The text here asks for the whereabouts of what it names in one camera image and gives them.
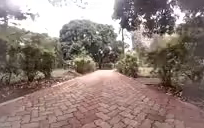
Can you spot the large round-crowned tree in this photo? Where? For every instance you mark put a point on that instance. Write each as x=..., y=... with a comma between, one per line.
x=86, y=36

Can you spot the row of green bushes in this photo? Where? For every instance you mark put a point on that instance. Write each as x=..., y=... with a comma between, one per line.
x=36, y=60
x=170, y=60

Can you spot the pale green bush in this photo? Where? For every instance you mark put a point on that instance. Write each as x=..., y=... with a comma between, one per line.
x=84, y=65

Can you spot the pale grass patch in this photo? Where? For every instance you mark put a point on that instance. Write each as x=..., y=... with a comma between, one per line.
x=58, y=72

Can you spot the bare soil strip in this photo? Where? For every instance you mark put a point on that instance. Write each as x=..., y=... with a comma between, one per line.
x=10, y=91
x=196, y=96

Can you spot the red brick path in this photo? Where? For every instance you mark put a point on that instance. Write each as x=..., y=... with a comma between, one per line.
x=103, y=100

